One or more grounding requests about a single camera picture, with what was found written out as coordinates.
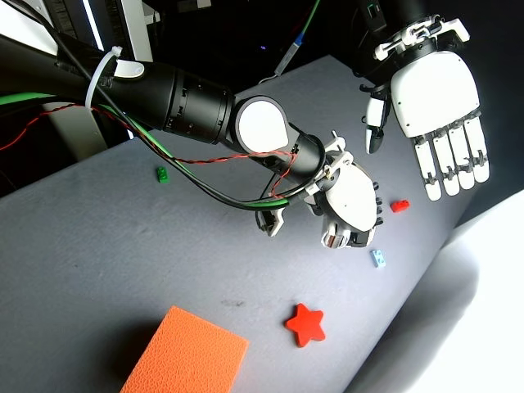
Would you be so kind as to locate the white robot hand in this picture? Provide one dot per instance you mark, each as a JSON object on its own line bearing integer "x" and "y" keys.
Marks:
{"x": 352, "y": 196}
{"x": 434, "y": 94}

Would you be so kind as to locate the red toy brick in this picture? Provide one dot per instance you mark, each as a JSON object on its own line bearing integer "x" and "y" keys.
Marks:
{"x": 399, "y": 206}

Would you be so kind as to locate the light blue toy brick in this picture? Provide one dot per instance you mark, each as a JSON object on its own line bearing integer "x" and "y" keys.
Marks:
{"x": 378, "y": 258}

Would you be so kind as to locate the red star block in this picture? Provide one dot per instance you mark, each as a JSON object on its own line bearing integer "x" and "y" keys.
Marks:
{"x": 305, "y": 325}

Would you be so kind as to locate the grey adapter with blue plug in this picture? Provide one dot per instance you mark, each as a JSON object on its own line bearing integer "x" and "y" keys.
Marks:
{"x": 286, "y": 59}

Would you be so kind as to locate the white backdrop sheet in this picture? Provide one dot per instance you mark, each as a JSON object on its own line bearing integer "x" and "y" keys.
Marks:
{"x": 491, "y": 307}

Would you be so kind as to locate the green toy brick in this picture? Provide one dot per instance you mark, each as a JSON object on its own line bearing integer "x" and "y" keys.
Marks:
{"x": 163, "y": 174}

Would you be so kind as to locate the orange foam block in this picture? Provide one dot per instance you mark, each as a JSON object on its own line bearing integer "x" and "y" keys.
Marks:
{"x": 184, "y": 352}

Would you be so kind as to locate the grey table cloth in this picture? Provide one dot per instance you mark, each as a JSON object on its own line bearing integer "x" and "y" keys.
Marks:
{"x": 123, "y": 245}

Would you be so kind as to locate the white metal cabinet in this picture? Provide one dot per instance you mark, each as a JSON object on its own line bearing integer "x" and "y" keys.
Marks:
{"x": 139, "y": 24}

